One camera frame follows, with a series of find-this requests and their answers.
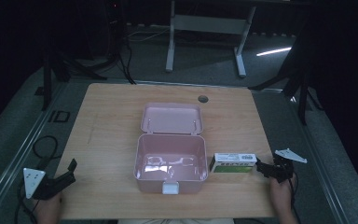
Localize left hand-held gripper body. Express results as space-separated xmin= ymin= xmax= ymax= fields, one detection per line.
xmin=22 ymin=167 xmax=69 ymax=201

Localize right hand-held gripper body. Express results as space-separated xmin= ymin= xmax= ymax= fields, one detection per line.
xmin=271 ymin=147 xmax=309 ymax=184

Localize white and green carton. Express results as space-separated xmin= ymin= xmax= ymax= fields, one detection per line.
xmin=209 ymin=152 xmax=258 ymax=175

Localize pink storage box with lid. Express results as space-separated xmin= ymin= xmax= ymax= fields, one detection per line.
xmin=132 ymin=102 xmax=209 ymax=196

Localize person's right hand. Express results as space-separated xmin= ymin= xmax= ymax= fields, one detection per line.
xmin=269 ymin=178 xmax=294 ymax=212

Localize person's left hand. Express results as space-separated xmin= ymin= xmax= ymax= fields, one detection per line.
xmin=35 ymin=193 xmax=63 ymax=224

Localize black tripod stand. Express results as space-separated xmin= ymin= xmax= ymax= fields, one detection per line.
xmin=247 ymin=18 xmax=324 ymax=126
xmin=41 ymin=43 xmax=108 ymax=112

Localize person's light clothing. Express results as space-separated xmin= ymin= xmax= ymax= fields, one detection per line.
xmin=117 ymin=217 xmax=236 ymax=224

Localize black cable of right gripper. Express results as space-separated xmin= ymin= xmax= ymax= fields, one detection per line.
xmin=288 ymin=171 xmax=302 ymax=224

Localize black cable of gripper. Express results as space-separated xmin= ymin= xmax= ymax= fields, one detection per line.
xmin=14 ymin=135 xmax=60 ymax=224
xmin=288 ymin=171 xmax=302 ymax=224

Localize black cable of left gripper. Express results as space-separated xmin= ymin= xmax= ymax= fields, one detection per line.
xmin=14 ymin=135 xmax=60 ymax=224

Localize black floor cables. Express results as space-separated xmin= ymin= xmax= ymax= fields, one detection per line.
xmin=105 ymin=18 xmax=138 ymax=86

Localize white desk frame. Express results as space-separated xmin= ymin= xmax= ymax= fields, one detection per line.
xmin=165 ymin=0 xmax=257 ymax=78

